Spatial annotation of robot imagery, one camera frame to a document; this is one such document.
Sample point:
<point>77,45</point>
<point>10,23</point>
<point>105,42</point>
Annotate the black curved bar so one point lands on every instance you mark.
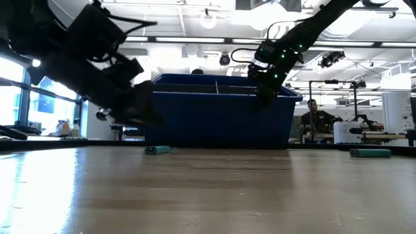
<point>13,133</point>

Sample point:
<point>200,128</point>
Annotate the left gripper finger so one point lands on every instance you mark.
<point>143,104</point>

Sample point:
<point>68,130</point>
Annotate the white cabinet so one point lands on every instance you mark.
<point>396,113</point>

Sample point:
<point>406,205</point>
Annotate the dark overhead box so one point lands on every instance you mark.
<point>250,4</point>

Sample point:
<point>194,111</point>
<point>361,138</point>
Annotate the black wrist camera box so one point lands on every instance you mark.
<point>94,32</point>
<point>266,52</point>

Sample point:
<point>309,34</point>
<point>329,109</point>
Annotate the clear bottle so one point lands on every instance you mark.
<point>75,130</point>

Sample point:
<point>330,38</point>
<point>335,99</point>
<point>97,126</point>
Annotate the blue plastic bin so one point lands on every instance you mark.
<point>221,120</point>

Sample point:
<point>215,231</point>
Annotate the black background rig frame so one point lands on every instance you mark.
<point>331,82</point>

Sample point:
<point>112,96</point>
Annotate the background wooden table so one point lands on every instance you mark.
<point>383,137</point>

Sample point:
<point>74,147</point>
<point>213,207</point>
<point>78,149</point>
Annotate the linear ceiling light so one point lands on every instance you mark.
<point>188,40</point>

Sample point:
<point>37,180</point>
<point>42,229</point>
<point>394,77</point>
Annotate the globe pendant lamp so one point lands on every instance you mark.
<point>208,20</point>

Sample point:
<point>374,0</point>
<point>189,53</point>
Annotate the person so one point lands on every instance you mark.
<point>317,118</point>
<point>197,71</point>

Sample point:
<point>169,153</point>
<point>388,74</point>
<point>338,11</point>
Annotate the orange bottle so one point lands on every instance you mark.
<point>66,129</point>

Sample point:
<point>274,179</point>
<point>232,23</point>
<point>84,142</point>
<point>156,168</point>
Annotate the background black robot arm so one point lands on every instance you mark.
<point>365,120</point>

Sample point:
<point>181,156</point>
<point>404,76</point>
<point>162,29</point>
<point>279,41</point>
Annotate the large window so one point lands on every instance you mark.
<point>52,107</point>

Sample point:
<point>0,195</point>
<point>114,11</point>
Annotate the white plastic container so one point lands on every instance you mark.
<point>346,132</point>

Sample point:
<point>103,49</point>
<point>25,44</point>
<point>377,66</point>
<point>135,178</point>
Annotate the black ceiling spotlight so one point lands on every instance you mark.
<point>330,60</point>
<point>224,60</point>

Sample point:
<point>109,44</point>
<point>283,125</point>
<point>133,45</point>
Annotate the teal wooden block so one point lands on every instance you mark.
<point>159,149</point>
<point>370,153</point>

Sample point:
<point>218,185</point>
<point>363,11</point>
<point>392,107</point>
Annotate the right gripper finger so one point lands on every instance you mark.
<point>262,100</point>
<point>273,94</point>

